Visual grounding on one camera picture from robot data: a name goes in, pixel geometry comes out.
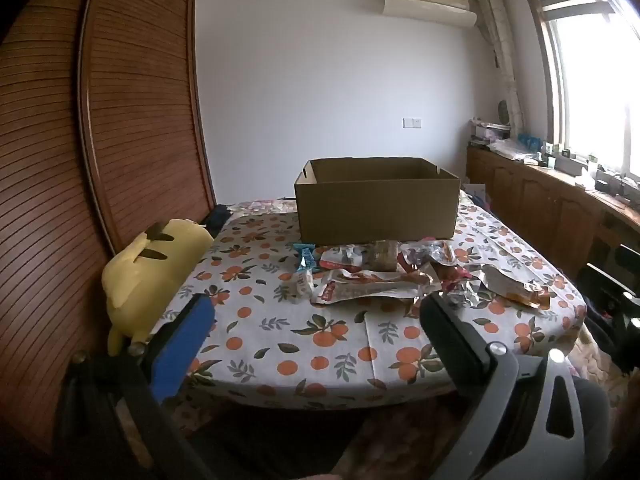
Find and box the crumpled silver wrapper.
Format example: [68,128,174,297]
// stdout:
[440,280,483,308]

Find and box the dark blue cloth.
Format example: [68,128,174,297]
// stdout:
[205,204,232,233]

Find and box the long white box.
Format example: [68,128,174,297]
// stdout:
[555,155,589,177]

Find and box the brown cardboard box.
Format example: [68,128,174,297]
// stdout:
[294,157,461,247]

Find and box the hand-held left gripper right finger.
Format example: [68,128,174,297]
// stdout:
[419,291,587,480]

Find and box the clear packet of brown snack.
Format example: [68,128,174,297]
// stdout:
[369,241,401,272]

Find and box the orange brown snack packet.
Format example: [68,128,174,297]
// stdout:
[470,264,552,310]

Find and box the white air conditioner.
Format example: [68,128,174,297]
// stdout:
[381,0,477,27]

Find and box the small white snack packet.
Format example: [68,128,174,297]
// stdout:
[285,270,315,301]

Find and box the small blue snack packet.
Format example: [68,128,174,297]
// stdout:
[292,242,318,273]

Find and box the stack of white boxes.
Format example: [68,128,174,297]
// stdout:
[470,119,511,147]

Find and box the pink floral quilt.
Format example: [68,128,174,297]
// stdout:
[235,199,298,216]

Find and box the window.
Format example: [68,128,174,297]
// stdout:
[520,0,640,186]

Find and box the red white snack packet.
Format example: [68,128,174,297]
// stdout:
[320,244,373,272]

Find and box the silver foil snack packet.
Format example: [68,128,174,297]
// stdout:
[400,240,441,267]

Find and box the black office chair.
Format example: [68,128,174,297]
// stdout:
[577,245,640,376]

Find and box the clear plastic bag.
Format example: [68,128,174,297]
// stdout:
[490,137,537,162]

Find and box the white wrapped pipe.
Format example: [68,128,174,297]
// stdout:
[475,0,523,138]

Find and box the wooden slatted wardrobe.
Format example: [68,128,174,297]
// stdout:
[0,0,218,461]

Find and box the orange print bedsheet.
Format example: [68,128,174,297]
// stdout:
[165,199,588,411]

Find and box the wooden cabinet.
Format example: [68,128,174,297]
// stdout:
[466,145,640,286]

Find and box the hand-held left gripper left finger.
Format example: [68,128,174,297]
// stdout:
[55,292,217,480]

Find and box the yellow plush toy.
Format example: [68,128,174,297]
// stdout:
[101,218,216,356]

